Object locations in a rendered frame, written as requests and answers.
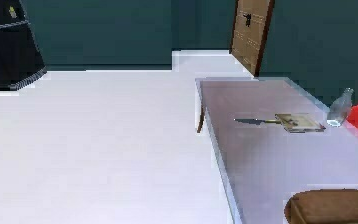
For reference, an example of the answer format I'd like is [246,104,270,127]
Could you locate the glass top table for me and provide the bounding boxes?
[194,76,358,224]

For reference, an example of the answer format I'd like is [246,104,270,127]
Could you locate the brown wooden room door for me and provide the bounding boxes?
[230,0,276,78]

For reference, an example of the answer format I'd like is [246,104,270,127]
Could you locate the clear glass bottle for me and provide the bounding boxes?
[326,87,355,128]

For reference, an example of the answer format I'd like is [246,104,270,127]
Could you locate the brown bread loaf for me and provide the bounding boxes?
[284,188,358,224]

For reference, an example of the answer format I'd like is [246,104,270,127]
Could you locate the black shelf cabinet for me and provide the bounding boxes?
[0,0,48,92]

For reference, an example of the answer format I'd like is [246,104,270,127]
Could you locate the black handled knife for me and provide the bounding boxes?
[233,117,283,127]

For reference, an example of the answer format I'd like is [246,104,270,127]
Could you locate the black door handle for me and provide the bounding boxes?
[242,13,253,28]

